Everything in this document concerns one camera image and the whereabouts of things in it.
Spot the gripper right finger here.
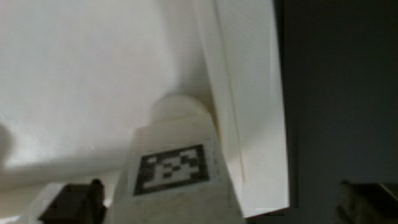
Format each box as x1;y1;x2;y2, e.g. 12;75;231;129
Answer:
334;181;398;224

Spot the white leg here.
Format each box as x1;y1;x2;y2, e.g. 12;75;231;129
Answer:
104;95;245;224

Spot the white square tabletop tray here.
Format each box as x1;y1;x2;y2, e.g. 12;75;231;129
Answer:
0;0;289;224

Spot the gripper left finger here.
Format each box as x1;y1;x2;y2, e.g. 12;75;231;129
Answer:
37;179;106;224

